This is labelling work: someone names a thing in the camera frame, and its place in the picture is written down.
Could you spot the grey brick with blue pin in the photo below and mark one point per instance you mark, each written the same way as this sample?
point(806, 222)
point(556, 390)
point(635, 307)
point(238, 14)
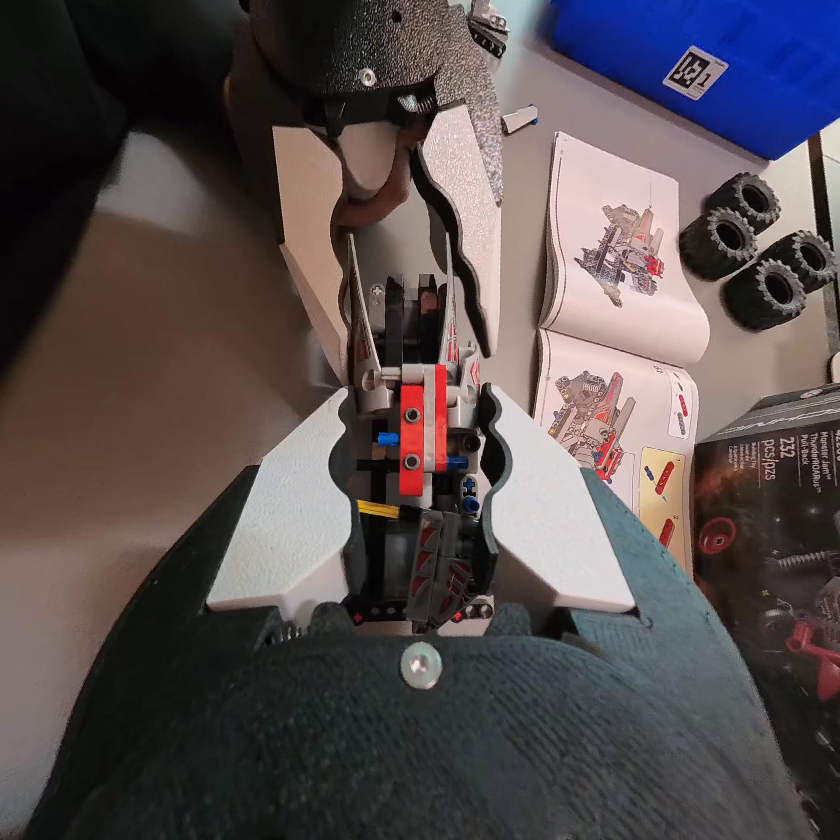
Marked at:
point(517, 119)

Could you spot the open instruction booklet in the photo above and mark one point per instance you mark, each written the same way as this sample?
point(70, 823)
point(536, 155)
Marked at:
point(623, 197)

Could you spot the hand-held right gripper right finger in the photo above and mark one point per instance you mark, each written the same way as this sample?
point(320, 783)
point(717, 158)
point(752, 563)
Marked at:
point(558, 525)

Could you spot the blue plastic bin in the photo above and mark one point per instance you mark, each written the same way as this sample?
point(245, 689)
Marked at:
point(623, 39)

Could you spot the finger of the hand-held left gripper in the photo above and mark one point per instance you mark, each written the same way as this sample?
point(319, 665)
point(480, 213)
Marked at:
point(308, 216)
point(469, 210)

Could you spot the grey desk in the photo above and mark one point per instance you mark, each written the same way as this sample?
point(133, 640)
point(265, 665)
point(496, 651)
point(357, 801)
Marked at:
point(164, 394)

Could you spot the grey red brick truck model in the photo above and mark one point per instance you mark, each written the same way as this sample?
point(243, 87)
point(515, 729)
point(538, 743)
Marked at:
point(420, 420)

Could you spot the person's left hand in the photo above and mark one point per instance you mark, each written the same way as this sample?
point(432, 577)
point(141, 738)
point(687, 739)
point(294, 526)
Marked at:
point(374, 207)

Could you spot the person's left forearm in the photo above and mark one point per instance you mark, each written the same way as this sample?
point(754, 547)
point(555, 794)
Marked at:
point(65, 131)

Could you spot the light grey brick piece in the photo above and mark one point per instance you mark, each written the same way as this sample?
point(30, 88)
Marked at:
point(484, 10)

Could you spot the black brick piece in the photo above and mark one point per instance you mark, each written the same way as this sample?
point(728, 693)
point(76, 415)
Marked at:
point(491, 38)

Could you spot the black toy set box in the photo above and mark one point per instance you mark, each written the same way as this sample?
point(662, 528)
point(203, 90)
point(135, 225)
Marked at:
point(774, 525)

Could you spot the white printed marker tag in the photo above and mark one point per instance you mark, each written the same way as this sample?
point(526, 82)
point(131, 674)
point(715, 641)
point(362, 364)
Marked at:
point(695, 72)

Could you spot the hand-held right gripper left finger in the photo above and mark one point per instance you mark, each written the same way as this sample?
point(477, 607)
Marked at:
point(282, 525)

